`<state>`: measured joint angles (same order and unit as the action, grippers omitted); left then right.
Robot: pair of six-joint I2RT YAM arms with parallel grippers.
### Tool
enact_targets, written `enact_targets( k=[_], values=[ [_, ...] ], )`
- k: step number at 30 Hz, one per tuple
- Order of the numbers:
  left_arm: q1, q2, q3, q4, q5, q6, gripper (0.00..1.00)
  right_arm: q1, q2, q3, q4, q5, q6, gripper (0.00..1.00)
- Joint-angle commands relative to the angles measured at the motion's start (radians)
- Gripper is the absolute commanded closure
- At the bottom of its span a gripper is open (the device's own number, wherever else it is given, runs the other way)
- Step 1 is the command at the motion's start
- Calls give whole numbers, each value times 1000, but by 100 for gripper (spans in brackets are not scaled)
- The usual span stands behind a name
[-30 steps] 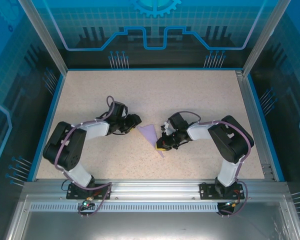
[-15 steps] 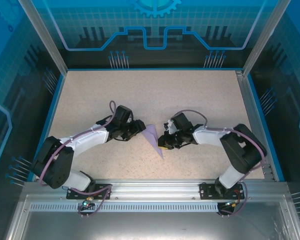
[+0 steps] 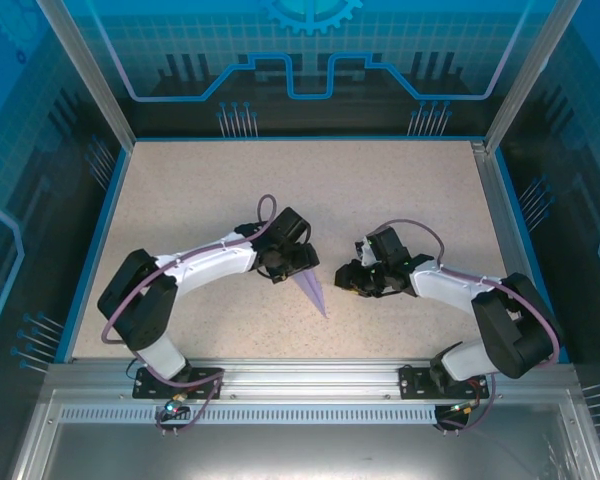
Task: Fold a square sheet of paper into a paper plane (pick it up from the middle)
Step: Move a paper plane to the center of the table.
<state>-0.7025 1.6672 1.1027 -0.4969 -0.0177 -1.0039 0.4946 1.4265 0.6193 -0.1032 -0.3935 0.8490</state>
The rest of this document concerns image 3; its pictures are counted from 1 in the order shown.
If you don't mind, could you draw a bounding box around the connector with green light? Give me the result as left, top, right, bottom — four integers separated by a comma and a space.
448, 398, 482, 417
163, 393, 190, 417

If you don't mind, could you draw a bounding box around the steel sheet tray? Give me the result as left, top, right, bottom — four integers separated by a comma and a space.
9, 388, 600, 480

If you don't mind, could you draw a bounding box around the right connector with green light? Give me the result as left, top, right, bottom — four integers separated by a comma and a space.
448, 398, 482, 417

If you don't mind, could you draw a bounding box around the aluminium side rail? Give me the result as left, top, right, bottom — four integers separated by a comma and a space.
469, 140, 552, 362

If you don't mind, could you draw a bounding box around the right aluminium frame post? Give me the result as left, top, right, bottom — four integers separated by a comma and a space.
483, 0, 584, 154

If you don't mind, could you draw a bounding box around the aluminium frame post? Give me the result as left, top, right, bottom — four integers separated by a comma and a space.
483, 0, 584, 154
34, 0, 137, 151

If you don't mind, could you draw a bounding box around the blue table edge strip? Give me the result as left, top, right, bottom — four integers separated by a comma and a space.
493, 148, 572, 364
53, 146, 134, 364

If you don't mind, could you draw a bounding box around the left connector with green light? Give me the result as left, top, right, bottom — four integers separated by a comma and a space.
163, 393, 190, 417

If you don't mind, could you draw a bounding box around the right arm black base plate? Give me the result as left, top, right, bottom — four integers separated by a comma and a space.
398, 364, 492, 401

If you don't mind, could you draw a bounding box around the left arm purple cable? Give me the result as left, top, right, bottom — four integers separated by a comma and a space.
101, 194, 280, 436

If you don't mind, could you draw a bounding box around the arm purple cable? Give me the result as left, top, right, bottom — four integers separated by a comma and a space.
373, 218, 562, 435
101, 194, 280, 436

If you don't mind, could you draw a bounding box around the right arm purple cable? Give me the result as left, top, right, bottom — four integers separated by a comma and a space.
373, 218, 562, 435

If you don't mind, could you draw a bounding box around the left aluminium frame post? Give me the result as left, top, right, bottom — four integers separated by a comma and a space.
34, 0, 137, 151

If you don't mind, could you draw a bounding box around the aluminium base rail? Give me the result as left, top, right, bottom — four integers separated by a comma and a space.
44, 358, 577, 401

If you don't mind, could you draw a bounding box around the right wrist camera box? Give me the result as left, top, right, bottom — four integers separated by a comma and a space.
354, 237, 379, 267

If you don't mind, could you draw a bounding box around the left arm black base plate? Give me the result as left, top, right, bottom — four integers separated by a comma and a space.
132, 366, 224, 400

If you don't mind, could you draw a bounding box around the slotted grey cable duct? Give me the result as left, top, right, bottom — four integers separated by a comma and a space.
58, 405, 440, 426

